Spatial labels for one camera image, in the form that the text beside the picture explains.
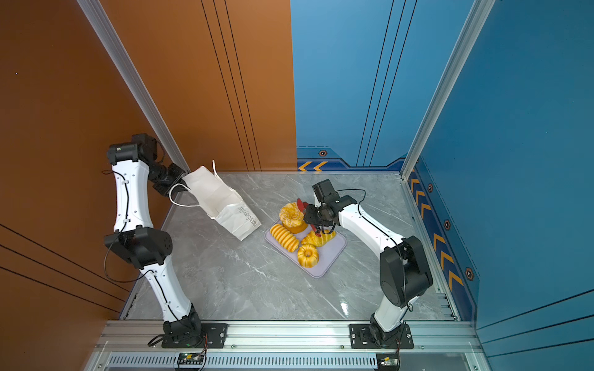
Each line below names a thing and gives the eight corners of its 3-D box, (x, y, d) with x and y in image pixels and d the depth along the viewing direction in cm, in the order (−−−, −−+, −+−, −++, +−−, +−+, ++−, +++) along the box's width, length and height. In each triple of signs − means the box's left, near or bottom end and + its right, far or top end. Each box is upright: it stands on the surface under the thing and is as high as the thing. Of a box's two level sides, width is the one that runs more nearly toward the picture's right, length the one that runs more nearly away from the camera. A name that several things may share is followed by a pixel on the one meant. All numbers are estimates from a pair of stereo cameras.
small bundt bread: (297, 267, 89) (297, 263, 86) (297, 248, 95) (297, 243, 92) (319, 267, 89) (319, 263, 86) (318, 248, 95) (318, 243, 92)
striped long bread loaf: (268, 233, 99) (267, 228, 96) (278, 225, 102) (277, 220, 99) (293, 255, 93) (292, 251, 89) (302, 246, 95) (302, 241, 92)
